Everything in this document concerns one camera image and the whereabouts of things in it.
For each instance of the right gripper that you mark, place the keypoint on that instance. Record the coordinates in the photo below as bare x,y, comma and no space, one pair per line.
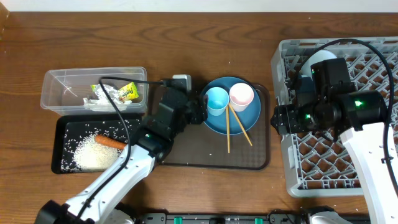
286,114

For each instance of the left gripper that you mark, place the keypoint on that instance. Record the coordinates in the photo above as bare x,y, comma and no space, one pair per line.
199,108

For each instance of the light blue cup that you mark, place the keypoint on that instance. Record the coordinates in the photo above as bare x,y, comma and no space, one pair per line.
218,100

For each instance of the foil snack wrapper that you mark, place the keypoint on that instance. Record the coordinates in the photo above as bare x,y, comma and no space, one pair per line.
122,95

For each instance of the light blue bowl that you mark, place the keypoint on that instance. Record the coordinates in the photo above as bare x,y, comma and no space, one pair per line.
315,58

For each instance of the orange carrot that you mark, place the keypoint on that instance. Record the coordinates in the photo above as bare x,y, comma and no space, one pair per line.
106,141

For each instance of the white tissue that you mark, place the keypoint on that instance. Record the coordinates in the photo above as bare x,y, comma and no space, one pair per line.
89,103

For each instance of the white rice pile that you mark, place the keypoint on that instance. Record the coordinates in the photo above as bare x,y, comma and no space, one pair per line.
80,152

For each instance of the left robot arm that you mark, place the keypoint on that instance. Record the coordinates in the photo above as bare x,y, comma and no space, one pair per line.
150,144

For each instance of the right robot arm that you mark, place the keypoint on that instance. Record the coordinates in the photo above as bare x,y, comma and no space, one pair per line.
358,118

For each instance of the grey dishwasher rack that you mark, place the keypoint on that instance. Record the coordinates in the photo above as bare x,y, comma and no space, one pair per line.
314,166

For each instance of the black waste tray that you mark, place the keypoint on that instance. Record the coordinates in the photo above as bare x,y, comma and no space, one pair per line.
60,129

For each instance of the dark blue plate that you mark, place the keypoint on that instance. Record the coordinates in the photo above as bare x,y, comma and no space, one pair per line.
248,117

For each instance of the brown serving tray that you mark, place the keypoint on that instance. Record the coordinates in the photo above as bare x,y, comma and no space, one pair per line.
200,146

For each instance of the left wooden chopstick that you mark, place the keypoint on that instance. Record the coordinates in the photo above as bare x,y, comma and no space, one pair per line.
227,128

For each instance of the wooden chopstick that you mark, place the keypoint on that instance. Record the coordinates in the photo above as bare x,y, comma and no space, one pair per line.
227,128
240,124

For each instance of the white pink cup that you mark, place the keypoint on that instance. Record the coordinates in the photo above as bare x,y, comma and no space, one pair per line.
240,96

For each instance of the right wooden chopstick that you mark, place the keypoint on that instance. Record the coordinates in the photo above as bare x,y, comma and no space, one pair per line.
240,124

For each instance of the clear plastic bin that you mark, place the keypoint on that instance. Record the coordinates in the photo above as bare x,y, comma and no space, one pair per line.
63,90

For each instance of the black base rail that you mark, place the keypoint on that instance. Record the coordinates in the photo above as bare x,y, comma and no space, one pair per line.
126,214

